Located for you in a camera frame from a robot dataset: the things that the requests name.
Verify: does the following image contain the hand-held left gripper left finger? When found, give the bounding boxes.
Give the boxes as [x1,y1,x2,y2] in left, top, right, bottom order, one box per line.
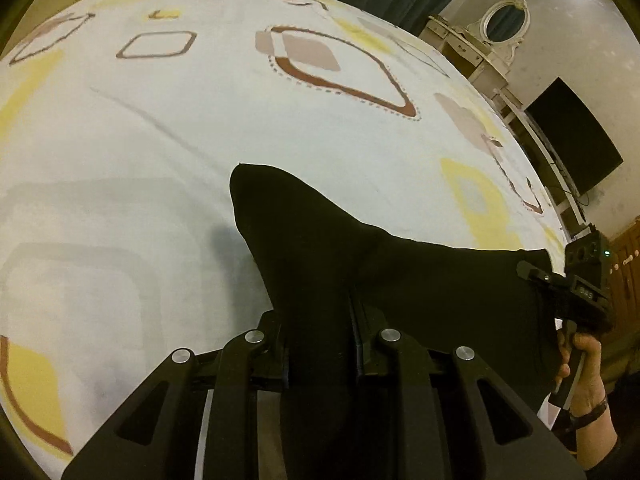
[60,310,291,480]

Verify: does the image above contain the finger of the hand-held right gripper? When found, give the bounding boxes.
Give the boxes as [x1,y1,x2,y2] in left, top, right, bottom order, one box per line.
[517,260,569,302]

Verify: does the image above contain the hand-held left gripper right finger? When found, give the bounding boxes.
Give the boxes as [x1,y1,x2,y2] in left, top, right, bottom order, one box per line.
[349,296,587,480]

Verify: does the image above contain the black pants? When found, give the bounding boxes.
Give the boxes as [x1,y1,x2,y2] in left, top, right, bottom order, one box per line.
[229,162,568,480]

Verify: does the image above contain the person's right forearm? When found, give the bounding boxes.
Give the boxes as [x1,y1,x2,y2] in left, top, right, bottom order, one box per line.
[574,407,625,472]

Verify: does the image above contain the person's right hand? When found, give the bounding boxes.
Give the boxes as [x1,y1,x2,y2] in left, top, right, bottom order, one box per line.
[556,332,610,415]

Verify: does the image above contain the brown wooden cabinet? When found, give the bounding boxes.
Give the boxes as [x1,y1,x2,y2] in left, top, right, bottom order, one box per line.
[607,222,640,361]

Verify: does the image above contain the white television stand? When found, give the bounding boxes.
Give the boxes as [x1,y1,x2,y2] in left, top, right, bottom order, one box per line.
[492,87,591,231]

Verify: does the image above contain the dark wristband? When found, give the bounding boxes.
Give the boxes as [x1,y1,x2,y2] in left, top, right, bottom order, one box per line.
[569,394,611,430]

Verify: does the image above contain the black flat television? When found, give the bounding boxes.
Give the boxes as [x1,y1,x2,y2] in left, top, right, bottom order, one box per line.
[525,77,624,195]

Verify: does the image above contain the patterned white bed sheet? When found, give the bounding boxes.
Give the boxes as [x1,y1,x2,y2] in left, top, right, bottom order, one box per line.
[0,0,571,461]

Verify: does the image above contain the white vanity table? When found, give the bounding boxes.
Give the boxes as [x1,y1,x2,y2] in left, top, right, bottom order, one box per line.
[419,15,516,86]

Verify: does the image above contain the oval white-framed mirror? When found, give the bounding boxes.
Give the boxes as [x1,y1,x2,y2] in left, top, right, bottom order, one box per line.
[482,0,530,63]

